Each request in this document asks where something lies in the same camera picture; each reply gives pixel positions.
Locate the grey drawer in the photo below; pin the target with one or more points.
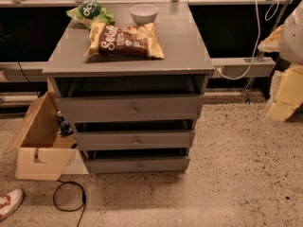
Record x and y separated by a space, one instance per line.
138 165
129 108
110 140

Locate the white bowl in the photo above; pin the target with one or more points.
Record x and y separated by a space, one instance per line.
144 13

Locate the grey top drawer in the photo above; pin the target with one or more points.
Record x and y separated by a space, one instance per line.
129 108

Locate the metal diagonal rod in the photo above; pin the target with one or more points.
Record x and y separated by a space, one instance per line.
258 55

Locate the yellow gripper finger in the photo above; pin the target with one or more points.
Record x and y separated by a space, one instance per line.
271 43
286 93

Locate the grey middle drawer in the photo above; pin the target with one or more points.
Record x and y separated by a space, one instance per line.
110 140

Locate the grey bottom drawer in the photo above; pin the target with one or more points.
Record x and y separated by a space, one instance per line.
138 165

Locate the green chip bag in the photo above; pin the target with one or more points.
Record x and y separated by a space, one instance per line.
90 12

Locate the blue toy figure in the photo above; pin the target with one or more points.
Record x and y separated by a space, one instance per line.
64 127

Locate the brown yellow snack bag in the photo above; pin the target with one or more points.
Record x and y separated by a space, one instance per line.
139 41

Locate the white red sneaker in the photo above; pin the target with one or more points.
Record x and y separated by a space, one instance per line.
10 202

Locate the grey drawer cabinet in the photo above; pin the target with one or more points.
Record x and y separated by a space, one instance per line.
184 70

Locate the open cardboard box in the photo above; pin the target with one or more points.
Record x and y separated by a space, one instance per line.
42 153

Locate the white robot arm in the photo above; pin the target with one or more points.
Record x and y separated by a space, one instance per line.
292 37

